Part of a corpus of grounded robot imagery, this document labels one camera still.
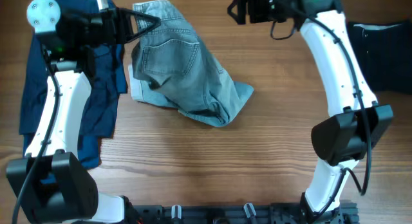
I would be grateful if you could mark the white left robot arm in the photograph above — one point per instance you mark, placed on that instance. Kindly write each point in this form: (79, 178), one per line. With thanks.
(50, 184)

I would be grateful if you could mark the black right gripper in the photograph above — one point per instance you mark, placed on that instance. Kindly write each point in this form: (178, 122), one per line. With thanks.
(250, 9)

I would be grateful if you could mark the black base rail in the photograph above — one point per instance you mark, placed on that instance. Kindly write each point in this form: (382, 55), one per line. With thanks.
(275, 213)

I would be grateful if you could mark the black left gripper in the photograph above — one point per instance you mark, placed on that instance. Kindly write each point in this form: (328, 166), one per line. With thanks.
(115, 26)

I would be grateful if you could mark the black folded garment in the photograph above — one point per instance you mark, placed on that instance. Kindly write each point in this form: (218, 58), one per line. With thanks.
(383, 52)

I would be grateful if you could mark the light blue denim shorts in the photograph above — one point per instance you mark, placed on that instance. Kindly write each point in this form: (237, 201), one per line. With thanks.
(172, 67)

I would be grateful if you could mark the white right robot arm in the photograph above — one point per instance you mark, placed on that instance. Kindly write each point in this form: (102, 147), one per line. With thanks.
(356, 120)

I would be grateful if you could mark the dark blue folded garment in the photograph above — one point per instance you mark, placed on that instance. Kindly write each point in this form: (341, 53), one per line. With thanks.
(101, 65)

